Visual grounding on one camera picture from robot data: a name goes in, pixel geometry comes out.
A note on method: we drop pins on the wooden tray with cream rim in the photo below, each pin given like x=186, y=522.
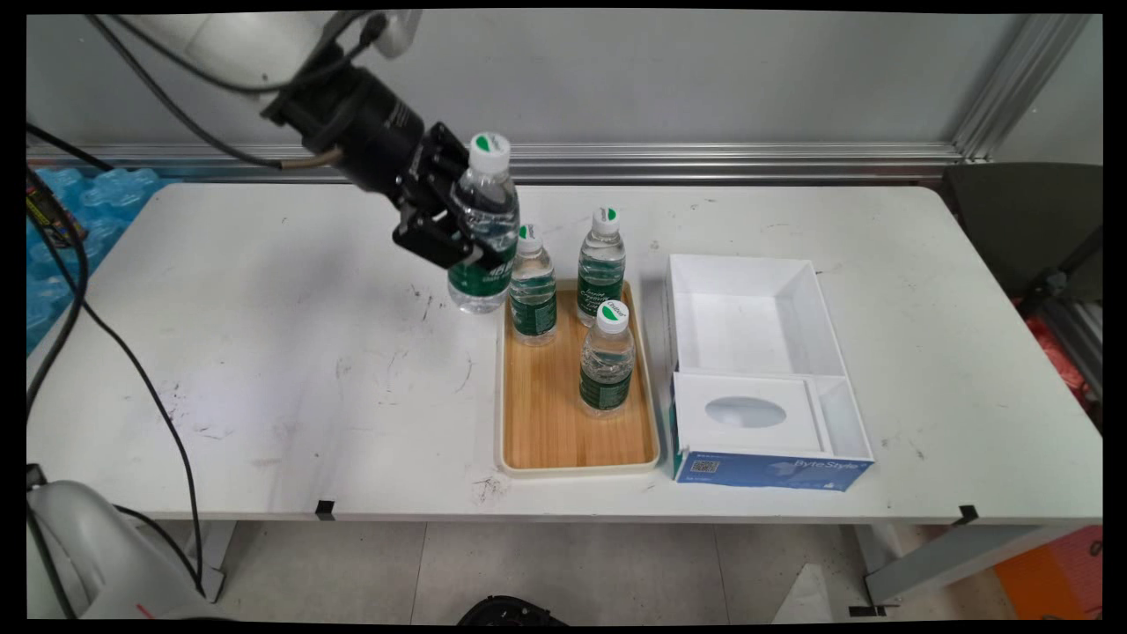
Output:
x=546, y=405

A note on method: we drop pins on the grey table leg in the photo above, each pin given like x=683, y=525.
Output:
x=216, y=550
x=942, y=559

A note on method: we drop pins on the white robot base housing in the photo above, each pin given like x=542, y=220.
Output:
x=97, y=555

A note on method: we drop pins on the white box with blue side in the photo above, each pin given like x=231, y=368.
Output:
x=748, y=335

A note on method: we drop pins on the horizontal aluminium frame rail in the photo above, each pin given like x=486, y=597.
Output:
x=748, y=160

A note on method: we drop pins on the black round object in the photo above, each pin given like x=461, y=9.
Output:
x=511, y=611

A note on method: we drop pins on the orange box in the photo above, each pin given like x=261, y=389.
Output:
x=1052, y=577

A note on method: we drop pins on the black tape marker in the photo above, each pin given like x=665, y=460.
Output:
x=325, y=509
x=968, y=514

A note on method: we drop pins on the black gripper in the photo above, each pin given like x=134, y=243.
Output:
x=365, y=132

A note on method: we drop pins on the colourful drink can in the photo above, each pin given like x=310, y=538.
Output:
x=53, y=216

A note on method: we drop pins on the red bag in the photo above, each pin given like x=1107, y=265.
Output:
x=1057, y=352

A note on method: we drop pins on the blue wrapped bottle pack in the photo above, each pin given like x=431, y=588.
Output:
x=62, y=255

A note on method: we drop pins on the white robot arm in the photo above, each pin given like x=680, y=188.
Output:
x=238, y=40

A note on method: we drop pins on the green label water bottle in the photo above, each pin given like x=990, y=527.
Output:
x=533, y=295
x=606, y=365
x=601, y=264
x=484, y=211

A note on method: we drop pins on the slanted aluminium frame rail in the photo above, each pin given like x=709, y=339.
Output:
x=1012, y=84

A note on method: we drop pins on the white insert with oval hole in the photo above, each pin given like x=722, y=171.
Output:
x=748, y=412

